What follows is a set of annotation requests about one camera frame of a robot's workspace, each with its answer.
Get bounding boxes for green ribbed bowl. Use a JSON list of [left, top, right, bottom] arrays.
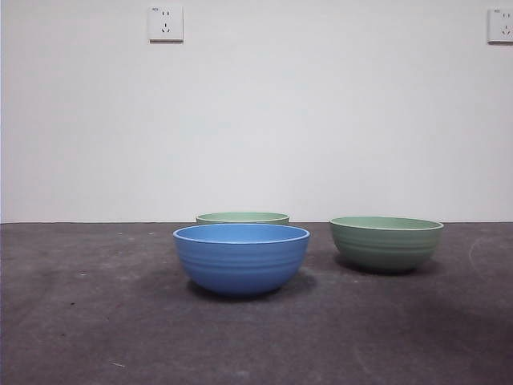
[[329, 216, 445, 274], [195, 212, 290, 226]]

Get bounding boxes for blue ribbed bowl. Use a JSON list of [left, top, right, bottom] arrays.
[[172, 223, 312, 298]]

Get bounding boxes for white wall socket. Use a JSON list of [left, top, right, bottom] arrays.
[[487, 7, 513, 45], [148, 5, 185, 44]]

